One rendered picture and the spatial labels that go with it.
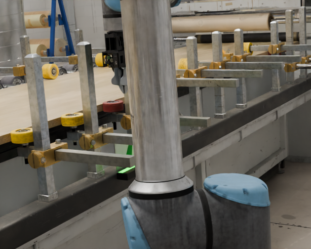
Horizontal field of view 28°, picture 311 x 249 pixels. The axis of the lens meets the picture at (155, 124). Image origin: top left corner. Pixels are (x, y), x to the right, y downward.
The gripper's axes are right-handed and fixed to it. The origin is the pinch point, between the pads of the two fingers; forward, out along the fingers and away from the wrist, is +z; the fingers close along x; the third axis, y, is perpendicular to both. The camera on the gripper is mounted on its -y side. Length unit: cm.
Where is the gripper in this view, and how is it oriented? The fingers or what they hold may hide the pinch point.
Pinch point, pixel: (125, 89)
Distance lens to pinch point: 212.9
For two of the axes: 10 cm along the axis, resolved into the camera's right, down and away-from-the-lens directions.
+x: 8.5, 0.5, -5.2
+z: 0.7, 9.8, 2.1
